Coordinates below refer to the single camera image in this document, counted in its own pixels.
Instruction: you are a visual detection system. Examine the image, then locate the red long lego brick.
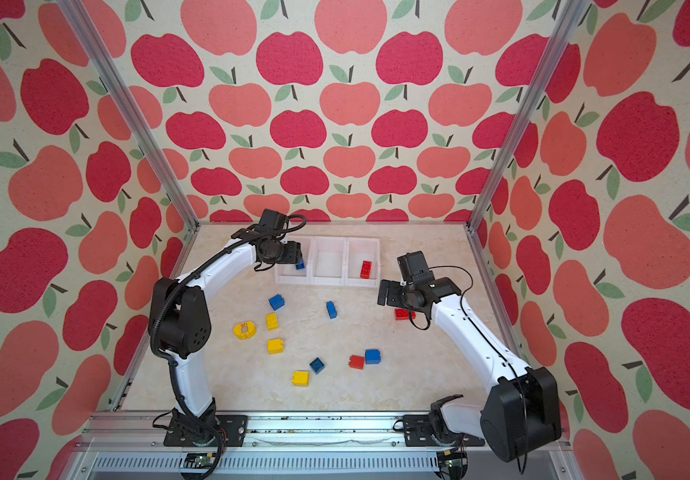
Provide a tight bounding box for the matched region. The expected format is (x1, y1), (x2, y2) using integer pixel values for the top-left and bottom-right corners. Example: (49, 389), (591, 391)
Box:
(394, 309), (416, 321)

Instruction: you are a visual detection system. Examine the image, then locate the yellow small lego brick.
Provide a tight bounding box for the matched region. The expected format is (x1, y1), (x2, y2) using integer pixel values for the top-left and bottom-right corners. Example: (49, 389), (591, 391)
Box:
(266, 313), (279, 331)

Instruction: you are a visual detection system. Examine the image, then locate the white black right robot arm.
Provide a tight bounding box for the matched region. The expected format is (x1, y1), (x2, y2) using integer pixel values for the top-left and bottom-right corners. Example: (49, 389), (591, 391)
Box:
(377, 278), (562, 462)

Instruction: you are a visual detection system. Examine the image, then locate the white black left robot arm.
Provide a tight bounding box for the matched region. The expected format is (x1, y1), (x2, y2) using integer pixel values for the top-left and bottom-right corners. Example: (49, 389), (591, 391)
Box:
(148, 210), (307, 451)

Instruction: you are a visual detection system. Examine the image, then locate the white left plastic bin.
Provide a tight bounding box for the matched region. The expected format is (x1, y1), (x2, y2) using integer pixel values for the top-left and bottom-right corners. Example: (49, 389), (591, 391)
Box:
(274, 235), (316, 285)

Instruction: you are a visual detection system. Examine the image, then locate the white middle plastic bin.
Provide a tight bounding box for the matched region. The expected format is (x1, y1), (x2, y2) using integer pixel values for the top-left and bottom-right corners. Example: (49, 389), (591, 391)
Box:
(312, 236), (346, 286)

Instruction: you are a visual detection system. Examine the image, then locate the light blue lego brick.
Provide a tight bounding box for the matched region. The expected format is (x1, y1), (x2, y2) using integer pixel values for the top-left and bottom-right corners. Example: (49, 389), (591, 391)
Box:
(364, 349), (381, 365)

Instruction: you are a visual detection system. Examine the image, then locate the yellow round lego piece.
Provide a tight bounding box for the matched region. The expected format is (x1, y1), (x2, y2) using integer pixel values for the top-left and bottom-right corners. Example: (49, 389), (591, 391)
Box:
(233, 321), (257, 340)

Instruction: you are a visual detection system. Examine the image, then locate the red small lego brick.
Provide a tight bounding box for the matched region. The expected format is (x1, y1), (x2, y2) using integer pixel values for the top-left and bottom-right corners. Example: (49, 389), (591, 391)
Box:
(348, 355), (365, 370)

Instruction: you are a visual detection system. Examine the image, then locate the yellow lego brick middle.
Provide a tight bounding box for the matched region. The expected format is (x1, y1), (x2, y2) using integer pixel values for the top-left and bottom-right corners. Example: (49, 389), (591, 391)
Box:
(267, 338), (285, 355)

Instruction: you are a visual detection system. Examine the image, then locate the dark blue lego brick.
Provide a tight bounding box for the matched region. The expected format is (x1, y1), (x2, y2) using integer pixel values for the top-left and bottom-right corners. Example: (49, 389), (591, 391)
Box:
(310, 358), (325, 374)

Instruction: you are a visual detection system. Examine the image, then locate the yellow lego brick front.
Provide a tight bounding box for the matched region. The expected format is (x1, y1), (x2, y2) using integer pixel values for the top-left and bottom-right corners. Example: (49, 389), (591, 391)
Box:
(292, 371), (310, 387)

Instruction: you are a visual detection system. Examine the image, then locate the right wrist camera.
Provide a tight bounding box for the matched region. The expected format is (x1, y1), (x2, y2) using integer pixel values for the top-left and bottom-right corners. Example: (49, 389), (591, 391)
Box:
(397, 251), (434, 284)

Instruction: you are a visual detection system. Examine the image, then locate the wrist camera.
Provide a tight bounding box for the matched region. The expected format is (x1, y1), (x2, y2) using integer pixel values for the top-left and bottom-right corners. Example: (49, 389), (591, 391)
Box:
(256, 209), (288, 237)
(397, 251), (434, 284)

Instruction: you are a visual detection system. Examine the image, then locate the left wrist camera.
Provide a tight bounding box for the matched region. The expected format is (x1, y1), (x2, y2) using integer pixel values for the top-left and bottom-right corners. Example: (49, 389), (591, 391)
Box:
(256, 209), (288, 237)

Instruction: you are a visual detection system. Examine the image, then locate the left aluminium corner post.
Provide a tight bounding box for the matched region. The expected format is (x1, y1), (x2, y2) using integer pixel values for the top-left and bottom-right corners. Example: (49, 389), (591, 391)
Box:
(57, 0), (200, 233)

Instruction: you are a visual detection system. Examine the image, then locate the aluminium corner post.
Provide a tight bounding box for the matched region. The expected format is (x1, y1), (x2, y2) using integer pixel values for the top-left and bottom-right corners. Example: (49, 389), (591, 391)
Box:
(57, 0), (200, 233)
(465, 0), (591, 238)

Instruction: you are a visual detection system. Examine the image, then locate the right aluminium corner post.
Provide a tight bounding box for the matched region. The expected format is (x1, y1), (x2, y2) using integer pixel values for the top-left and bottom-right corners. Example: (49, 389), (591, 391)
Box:
(465, 0), (591, 238)

